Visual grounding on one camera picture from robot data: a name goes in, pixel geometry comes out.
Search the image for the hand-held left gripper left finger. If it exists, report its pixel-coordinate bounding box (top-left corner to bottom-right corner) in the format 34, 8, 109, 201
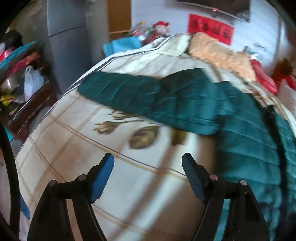
27, 152, 115, 241

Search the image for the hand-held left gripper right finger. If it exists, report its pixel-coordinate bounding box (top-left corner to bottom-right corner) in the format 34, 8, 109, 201
182, 152, 270, 241

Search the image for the dark green puffer jacket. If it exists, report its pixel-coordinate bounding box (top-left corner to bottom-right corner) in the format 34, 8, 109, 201
77, 68, 296, 241

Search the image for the cream floral bedsheet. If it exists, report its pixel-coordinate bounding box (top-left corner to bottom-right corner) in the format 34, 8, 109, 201
14, 34, 296, 241

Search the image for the dark wooden cabinet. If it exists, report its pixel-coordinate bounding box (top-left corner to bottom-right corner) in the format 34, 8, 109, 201
0, 65, 58, 142

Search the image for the red fuzzy cloth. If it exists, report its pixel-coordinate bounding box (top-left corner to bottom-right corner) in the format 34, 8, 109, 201
250, 59, 279, 95

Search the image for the bunch of bananas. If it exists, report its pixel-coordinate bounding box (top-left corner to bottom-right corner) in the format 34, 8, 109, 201
0, 94, 14, 106

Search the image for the beige fuzzy blanket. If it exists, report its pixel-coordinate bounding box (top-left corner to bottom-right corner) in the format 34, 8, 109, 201
188, 32, 258, 81

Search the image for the metal pot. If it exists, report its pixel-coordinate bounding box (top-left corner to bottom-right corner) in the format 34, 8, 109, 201
0, 75, 20, 93

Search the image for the grey refrigerator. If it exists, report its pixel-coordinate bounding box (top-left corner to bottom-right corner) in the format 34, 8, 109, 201
32, 0, 110, 93

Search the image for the red snack packet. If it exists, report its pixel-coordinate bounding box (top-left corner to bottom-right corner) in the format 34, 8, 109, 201
10, 52, 40, 72

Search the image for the clear plastic bag with items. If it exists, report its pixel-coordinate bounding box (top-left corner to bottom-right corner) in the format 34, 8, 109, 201
132, 22, 153, 40

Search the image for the teal box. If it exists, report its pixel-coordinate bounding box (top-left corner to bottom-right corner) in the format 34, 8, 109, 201
0, 42, 37, 72

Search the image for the stuffed toy with red hat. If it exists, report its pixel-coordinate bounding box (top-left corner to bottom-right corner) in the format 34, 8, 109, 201
148, 21, 170, 41

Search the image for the red and white plastic bag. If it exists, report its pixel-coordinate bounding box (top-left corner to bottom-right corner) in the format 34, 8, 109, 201
0, 46, 15, 62

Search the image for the wooden door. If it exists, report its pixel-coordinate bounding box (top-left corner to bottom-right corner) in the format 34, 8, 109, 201
109, 0, 132, 42

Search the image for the black bag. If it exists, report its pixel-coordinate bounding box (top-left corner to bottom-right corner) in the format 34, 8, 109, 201
3, 30, 22, 47

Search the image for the black cable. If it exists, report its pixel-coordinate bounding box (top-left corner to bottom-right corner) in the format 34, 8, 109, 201
0, 123, 21, 241

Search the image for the red wall poster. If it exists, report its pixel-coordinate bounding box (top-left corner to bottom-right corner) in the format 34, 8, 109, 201
188, 14, 234, 46

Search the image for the wall-mounted television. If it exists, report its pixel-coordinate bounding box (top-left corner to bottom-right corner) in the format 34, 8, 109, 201
177, 0, 251, 22

